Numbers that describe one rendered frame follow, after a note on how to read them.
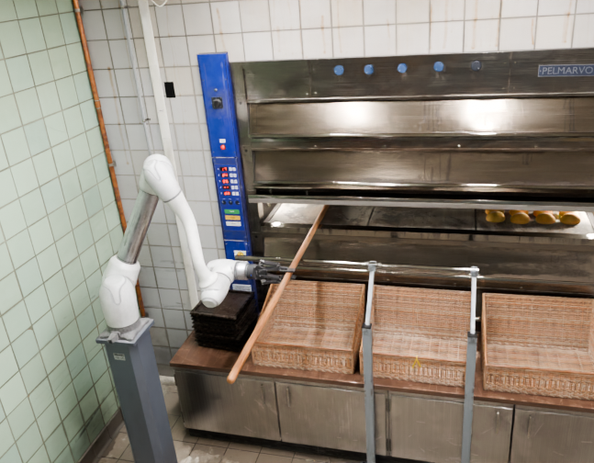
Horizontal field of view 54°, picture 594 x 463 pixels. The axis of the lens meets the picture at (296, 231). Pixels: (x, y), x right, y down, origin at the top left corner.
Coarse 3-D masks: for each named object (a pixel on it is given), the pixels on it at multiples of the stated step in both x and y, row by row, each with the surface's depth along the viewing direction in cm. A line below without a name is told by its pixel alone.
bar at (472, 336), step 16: (240, 256) 306; (256, 256) 304; (272, 256) 302; (464, 272) 276; (368, 288) 285; (368, 304) 282; (368, 320) 279; (368, 336) 278; (368, 352) 282; (368, 368) 286; (368, 384) 290; (368, 400) 294; (368, 416) 299; (464, 416) 283; (368, 432) 303; (464, 432) 287; (368, 448) 308; (464, 448) 291
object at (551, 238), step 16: (272, 224) 338; (288, 224) 337; (304, 224) 335; (320, 224) 333; (464, 240) 309; (480, 240) 307; (496, 240) 305; (512, 240) 302; (528, 240) 300; (544, 240) 298; (560, 240) 296; (576, 240) 294; (592, 240) 292
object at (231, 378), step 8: (328, 208) 352; (320, 216) 337; (312, 232) 318; (304, 248) 302; (296, 256) 293; (296, 264) 287; (288, 280) 275; (280, 288) 266; (280, 296) 263; (272, 304) 254; (264, 312) 248; (264, 320) 244; (256, 328) 238; (256, 336) 234; (248, 344) 228; (248, 352) 225; (240, 360) 220; (232, 368) 216; (240, 368) 217; (232, 376) 212
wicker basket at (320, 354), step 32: (288, 288) 345; (320, 288) 340; (352, 288) 335; (288, 320) 349; (320, 320) 344; (352, 320) 338; (256, 352) 314; (288, 352) 309; (320, 352) 303; (352, 352) 298
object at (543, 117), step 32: (544, 96) 273; (576, 96) 269; (256, 128) 312; (288, 128) 307; (320, 128) 302; (352, 128) 298; (384, 128) 294; (416, 128) 290; (448, 128) 286; (480, 128) 282; (512, 128) 278; (544, 128) 274; (576, 128) 270
